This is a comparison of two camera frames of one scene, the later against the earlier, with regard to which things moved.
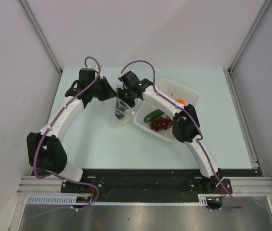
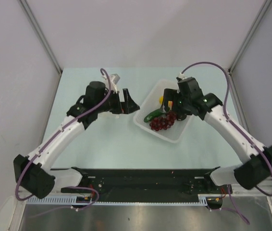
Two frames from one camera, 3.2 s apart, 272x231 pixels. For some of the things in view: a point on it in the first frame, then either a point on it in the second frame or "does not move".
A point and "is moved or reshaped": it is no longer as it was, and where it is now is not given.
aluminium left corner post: [38, 32] does not move
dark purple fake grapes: [159, 123] does not move
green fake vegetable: [151, 116] does not move
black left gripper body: [100, 89] to [113, 103]
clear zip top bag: [124, 112] is moved or reshaped
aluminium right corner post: [265, 6] does not move
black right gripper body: [126, 95] to [181, 105]
